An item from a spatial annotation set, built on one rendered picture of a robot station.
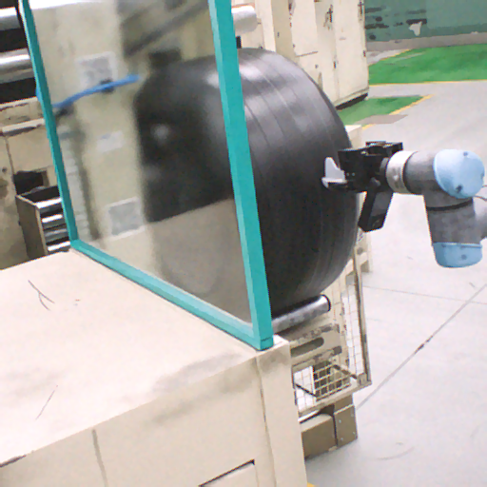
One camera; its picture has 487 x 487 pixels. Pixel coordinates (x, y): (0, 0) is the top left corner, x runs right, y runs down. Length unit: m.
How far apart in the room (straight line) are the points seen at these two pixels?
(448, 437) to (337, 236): 1.51
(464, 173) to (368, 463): 1.74
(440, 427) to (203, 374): 2.31
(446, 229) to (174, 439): 0.68
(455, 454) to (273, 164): 1.66
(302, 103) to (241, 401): 0.89
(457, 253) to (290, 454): 0.55
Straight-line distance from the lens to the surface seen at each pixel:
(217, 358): 0.89
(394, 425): 3.13
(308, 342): 1.91
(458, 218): 1.37
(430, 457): 2.96
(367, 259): 4.44
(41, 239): 2.00
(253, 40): 6.73
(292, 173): 1.58
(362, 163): 1.49
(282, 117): 1.61
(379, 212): 1.51
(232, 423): 0.89
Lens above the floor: 1.66
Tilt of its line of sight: 18 degrees down
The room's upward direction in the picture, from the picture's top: 9 degrees counter-clockwise
